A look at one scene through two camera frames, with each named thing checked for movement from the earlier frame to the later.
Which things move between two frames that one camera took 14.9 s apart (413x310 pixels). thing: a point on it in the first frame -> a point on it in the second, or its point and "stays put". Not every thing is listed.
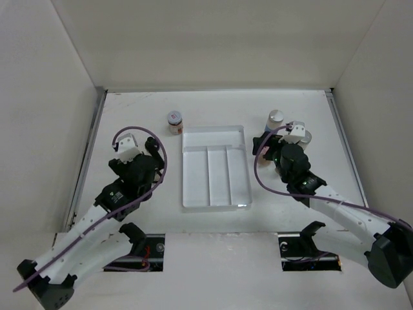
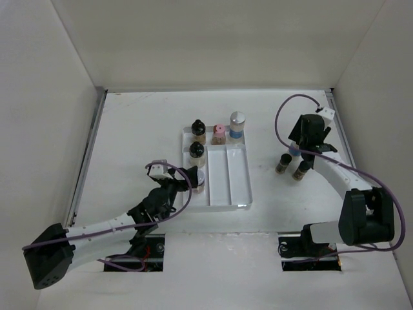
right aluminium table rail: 332,97 stays put
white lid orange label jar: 175,120 -> 201,179
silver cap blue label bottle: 275,120 -> 237,124
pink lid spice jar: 263,152 -> 219,136
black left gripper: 123,168 -> 182,185
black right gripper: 271,140 -> 295,134
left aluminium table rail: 86,159 stays put
